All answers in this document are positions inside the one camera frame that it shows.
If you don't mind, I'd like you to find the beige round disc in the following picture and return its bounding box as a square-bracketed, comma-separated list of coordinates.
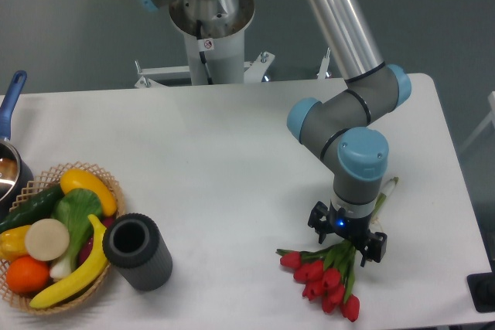
[24, 219, 70, 261]

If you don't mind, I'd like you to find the blue handled saucepan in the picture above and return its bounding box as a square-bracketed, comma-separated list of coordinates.
[1, 70, 33, 220]

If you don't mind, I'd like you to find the orange fruit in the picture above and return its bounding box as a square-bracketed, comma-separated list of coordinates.
[6, 256, 50, 294]

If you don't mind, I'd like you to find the yellow bell pepper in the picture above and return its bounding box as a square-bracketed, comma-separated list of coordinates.
[1, 225, 31, 261]

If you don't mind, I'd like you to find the yellow squash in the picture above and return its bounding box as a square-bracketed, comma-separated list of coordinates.
[60, 168, 118, 217]

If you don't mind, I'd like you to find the red fruit in basket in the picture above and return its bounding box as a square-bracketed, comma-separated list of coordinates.
[77, 216, 114, 267]

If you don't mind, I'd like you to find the yellow banana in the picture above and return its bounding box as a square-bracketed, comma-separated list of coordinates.
[29, 214, 108, 309]

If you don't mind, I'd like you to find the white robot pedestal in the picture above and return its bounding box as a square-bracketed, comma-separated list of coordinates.
[135, 0, 275, 88]

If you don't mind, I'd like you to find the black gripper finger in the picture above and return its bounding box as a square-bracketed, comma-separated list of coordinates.
[308, 201, 332, 244]
[358, 231, 387, 267]

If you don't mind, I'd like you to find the red tulip bouquet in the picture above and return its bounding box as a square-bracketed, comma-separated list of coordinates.
[276, 176, 399, 322]

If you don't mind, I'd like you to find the woven wicker basket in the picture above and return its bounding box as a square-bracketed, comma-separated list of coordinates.
[1, 162, 125, 315]

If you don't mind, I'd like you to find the white furniture frame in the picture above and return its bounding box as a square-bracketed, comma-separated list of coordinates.
[459, 91, 495, 155]

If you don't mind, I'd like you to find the green bok choy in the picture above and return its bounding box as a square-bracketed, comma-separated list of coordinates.
[49, 188, 103, 281]

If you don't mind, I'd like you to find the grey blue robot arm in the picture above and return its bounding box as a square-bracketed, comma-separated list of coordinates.
[139, 0, 411, 262]

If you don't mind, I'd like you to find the black device at edge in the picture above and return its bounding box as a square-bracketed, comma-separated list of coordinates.
[466, 272, 494, 313]

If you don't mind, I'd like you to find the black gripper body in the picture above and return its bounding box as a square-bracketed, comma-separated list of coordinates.
[323, 203, 374, 250]

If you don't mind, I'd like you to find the dark grey ribbed vase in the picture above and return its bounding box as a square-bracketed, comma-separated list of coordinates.
[102, 213, 173, 291]

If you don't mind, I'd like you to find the green cucumber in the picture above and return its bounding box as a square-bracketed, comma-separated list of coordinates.
[1, 184, 64, 233]

